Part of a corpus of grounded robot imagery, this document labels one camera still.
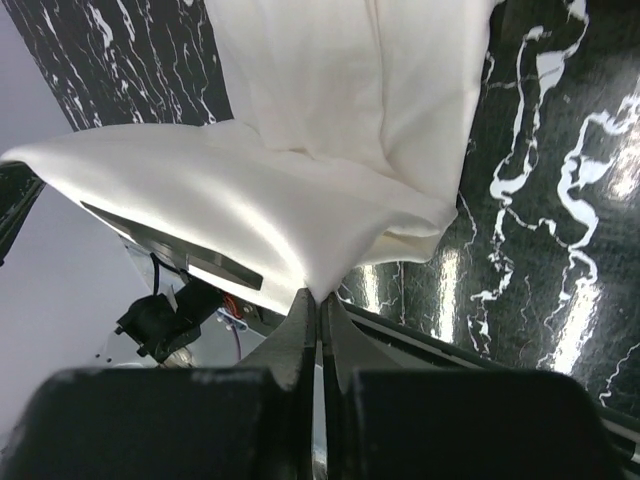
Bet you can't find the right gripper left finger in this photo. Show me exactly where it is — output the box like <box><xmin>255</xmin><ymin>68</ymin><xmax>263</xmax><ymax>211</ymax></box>
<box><xmin>241</xmin><ymin>289</ymin><xmax>317</xmax><ymax>479</ymax></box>

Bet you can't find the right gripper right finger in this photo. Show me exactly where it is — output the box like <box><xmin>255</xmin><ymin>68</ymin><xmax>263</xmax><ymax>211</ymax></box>
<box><xmin>318</xmin><ymin>294</ymin><xmax>400</xmax><ymax>479</ymax></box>

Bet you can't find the white t shirt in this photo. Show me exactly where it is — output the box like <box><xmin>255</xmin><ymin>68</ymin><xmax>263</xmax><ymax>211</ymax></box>
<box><xmin>2</xmin><ymin>1</ymin><xmax>495</xmax><ymax>314</ymax></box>

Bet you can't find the black marble pattern mat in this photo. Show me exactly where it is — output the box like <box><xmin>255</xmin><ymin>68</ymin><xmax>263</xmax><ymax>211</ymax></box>
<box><xmin>1</xmin><ymin>1</ymin><xmax>639</xmax><ymax>416</ymax></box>

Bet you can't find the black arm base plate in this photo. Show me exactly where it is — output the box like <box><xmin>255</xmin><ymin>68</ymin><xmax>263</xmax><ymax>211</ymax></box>
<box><xmin>115</xmin><ymin>254</ymin><xmax>266</xmax><ymax>364</ymax></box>

